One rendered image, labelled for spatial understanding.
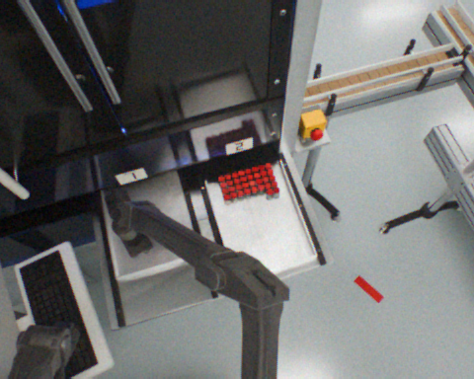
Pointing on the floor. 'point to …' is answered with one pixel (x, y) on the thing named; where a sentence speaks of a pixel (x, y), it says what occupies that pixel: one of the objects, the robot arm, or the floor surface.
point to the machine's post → (297, 70)
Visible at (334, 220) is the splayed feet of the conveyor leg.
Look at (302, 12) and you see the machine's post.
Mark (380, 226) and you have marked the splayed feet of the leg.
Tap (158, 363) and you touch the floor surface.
